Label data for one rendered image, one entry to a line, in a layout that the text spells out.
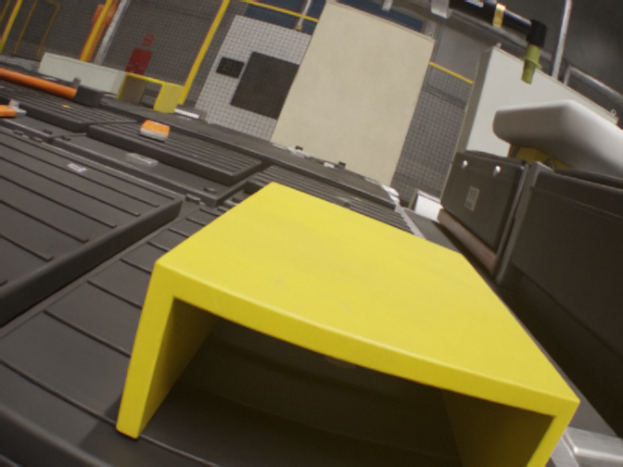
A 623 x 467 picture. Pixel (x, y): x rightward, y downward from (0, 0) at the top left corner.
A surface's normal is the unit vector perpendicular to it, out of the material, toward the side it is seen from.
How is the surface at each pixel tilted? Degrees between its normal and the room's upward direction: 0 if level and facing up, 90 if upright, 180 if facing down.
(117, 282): 0
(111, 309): 0
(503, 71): 90
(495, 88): 90
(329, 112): 90
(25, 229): 0
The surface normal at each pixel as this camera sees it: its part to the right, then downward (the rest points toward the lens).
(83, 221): 0.34, -0.93
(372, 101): -0.05, 0.12
